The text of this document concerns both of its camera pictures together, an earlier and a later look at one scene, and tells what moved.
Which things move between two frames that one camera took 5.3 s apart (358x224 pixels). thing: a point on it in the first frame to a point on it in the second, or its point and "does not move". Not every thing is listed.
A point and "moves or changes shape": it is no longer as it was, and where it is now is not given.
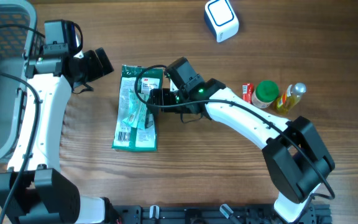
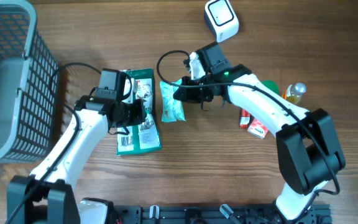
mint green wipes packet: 137,113 moves or changes shape
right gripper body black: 171,96 to 199,94
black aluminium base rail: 209,214 does not move
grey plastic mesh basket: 8,36 does not move
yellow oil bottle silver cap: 289,99 does not move
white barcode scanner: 219,17 does not move
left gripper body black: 92,68 to 130,114
